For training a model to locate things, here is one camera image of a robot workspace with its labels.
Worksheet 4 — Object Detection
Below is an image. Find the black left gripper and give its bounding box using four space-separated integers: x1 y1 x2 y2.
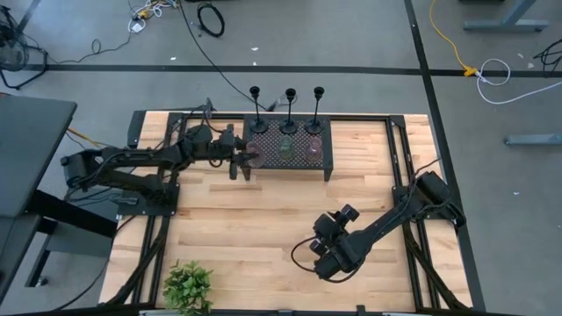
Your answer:
217 124 261 182

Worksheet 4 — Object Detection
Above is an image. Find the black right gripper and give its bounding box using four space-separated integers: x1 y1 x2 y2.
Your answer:
309 204 361 258

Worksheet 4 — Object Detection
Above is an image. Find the pink ribbed glass candle holder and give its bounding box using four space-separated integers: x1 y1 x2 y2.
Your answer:
245 140 267 170
305 135 325 164

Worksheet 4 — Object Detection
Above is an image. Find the tall black candlestick holder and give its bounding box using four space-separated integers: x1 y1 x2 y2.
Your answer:
278 87 300 135
248 85 270 135
304 85 326 136

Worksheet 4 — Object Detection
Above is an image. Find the black mesh metal shelf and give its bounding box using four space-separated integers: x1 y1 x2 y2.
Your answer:
240 114 334 183

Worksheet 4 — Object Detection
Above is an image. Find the green artificial plant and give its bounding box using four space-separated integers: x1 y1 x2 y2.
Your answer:
162 259 214 316

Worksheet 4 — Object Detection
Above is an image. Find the black desk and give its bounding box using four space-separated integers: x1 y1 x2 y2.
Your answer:
0 92 119 304

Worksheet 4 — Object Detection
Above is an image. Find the grey floor bar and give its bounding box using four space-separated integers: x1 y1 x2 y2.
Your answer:
503 133 562 147

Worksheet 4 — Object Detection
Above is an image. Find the grey table leg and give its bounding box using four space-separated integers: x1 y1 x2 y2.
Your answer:
463 0 550 32

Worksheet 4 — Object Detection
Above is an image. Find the grey looped cable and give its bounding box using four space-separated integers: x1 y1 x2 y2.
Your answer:
267 91 299 111

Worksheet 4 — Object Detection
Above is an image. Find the black table plug cable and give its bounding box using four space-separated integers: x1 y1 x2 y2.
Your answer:
192 96 220 120

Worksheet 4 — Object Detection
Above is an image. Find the long black floor cable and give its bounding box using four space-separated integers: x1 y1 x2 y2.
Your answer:
177 0 270 111

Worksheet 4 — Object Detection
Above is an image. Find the black aluminium rig frame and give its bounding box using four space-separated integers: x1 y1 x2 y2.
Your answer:
104 110 474 313

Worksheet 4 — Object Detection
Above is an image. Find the coiled black cable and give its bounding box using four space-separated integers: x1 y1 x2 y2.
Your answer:
196 2 226 39

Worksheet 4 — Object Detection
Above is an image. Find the thin yellow cable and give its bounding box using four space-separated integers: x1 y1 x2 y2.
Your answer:
67 126 104 149

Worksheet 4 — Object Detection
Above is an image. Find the white and yellow cable bunch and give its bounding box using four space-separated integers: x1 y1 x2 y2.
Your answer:
126 0 179 34

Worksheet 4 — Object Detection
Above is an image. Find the thin black floor cable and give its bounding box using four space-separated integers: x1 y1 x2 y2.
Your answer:
46 32 133 65

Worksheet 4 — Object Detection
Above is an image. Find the yellow extension cable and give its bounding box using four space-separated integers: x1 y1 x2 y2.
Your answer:
429 0 479 78

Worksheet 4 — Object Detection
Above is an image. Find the white floor cable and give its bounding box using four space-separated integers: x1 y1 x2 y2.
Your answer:
476 58 562 105

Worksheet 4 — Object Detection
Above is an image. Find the black cable bundle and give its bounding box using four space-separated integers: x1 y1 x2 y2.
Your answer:
533 38 562 71

